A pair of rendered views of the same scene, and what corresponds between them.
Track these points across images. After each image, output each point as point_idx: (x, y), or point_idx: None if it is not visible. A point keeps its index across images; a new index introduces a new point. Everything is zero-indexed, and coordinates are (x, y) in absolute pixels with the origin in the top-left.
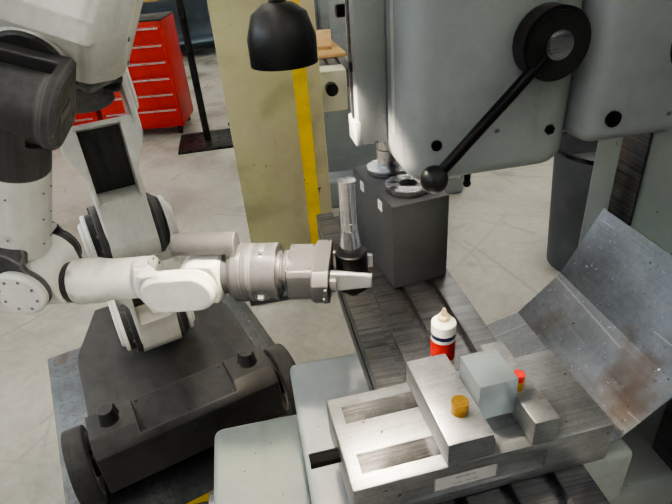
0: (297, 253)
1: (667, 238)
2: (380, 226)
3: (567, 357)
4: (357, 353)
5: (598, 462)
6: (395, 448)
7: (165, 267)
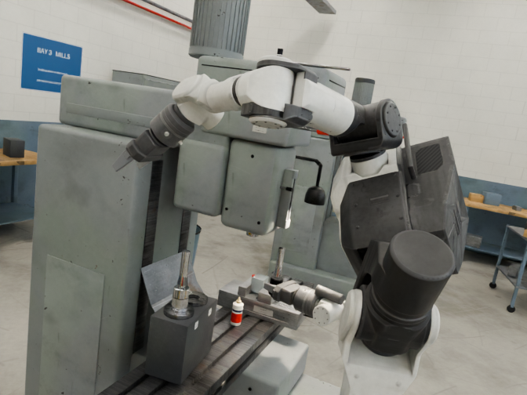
0: (293, 288)
1: (165, 253)
2: (207, 326)
3: None
4: (245, 367)
5: None
6: None
7: None
